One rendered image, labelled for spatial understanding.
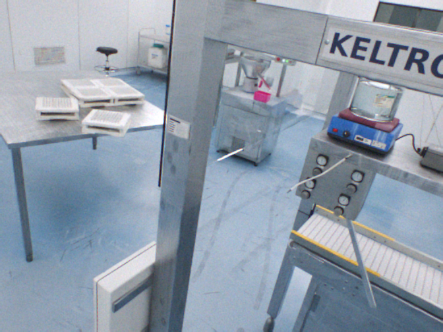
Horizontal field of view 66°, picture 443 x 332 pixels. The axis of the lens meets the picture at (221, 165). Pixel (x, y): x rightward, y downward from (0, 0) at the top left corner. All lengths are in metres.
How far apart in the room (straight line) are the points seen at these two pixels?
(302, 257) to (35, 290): 1.61
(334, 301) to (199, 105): 1.15
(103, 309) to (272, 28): 0.62
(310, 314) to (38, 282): 1.61
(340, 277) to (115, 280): 0.90
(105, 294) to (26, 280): 1.74
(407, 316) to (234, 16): 1.17
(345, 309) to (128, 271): 1.00
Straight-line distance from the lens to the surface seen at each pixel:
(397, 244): 1.58
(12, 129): 2.28
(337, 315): 1.58
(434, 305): 1.37
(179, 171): 0.61
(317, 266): 1.41
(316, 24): 0.45
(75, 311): 2.24
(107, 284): 0.75
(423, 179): 1.14
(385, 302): 1.41
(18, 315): 2.30
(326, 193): 1.22
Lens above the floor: 1.70
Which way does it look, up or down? 26 degrees down
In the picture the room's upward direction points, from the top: 10 degrees clockwise
